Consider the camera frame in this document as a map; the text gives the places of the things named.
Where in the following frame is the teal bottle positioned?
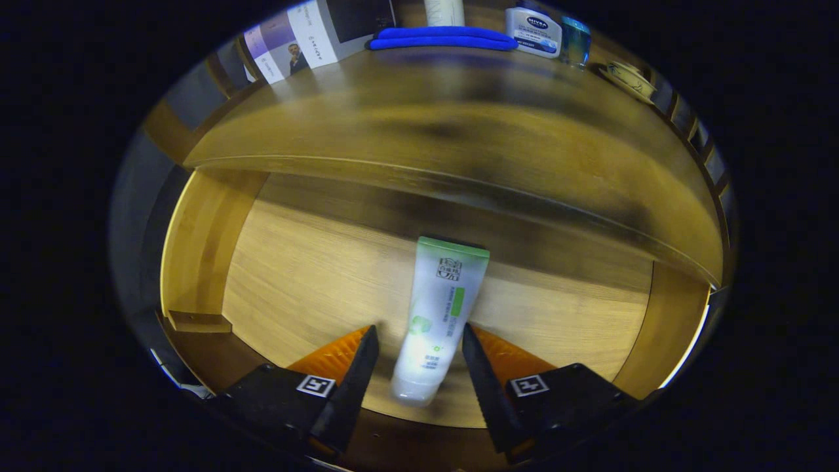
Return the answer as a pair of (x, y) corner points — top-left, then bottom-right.
(559, 16), (593, 68)

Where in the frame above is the white pump bottle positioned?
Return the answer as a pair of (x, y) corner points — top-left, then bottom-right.
(423, 0), (466, 28)

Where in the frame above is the white book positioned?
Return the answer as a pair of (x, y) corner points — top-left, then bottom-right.
(285, 0), (397, 69)

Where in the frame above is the brown wooden cabinet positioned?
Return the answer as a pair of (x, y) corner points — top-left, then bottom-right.
(141, 0), (738, 296)

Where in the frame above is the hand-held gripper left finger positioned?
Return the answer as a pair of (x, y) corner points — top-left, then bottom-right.
(208, 324), (381, 463)

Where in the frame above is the black backdrop cloth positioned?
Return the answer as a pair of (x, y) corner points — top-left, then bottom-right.
(108, 39), (256, 355)

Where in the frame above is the brown wooden drawer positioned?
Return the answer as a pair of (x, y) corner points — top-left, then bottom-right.
(156, 167), (716, 471)

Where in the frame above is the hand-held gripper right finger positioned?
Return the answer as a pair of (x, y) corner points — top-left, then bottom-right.
(461, 322), (642, 465)

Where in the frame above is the folded blue cloth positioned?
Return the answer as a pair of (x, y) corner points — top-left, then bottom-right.
(367, 26), (520, 52)

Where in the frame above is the white and green tube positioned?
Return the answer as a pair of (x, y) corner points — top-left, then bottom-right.
(391, 236), (491, 407)

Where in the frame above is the purple book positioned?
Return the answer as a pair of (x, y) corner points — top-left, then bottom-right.
(243, 13), (286, 85)

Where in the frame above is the white bottle with blue cap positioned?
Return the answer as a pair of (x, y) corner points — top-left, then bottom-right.
(503, 5), (563, 60)

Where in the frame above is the wooden countertop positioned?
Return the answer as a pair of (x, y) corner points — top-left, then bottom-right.
(184, 0), (725, 289)

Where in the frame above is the ceramic lidded teacup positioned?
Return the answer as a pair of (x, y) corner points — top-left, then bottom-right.
(598, 60), (658, 106)

